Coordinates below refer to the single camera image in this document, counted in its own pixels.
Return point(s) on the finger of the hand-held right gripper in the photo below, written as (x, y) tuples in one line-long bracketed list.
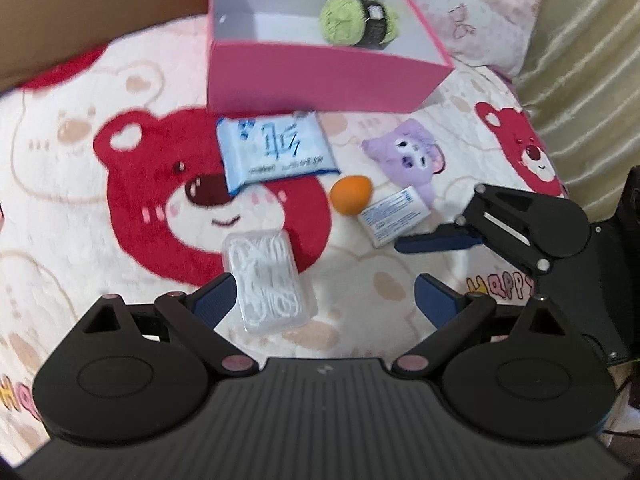
[(432, 243)]

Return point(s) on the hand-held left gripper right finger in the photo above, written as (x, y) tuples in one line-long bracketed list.
[(436, 296)]

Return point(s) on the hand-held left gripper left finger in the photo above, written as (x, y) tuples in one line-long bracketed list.
[(216, 299)]

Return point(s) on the small white blue box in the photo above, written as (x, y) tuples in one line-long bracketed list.
[(395, 215)]

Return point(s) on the clear floss pick box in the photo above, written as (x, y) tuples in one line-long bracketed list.
[(265, 275)]

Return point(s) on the purple plush toy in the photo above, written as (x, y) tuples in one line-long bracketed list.
[(405, 152)]

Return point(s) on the orange makeup sponge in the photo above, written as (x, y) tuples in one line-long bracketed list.
[(350, 196)]

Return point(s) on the blue wet wipes packet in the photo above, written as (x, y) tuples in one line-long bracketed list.
[(272, 147)]

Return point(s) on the pink cardboard box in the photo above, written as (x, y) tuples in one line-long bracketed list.
[(320, 80)]

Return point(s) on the red bear print blanket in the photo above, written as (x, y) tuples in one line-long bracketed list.
[(75, 240)]

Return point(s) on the beige satin curtain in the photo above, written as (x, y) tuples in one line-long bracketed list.
[(590, 70)]

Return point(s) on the green yarn ball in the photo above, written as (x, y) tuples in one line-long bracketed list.
[(345, 22)]

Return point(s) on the pink patterned pillow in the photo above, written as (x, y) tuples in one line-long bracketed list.
[(480, 5)]

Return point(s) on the brown cardboard box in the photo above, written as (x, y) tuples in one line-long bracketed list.
[(75, 5)]

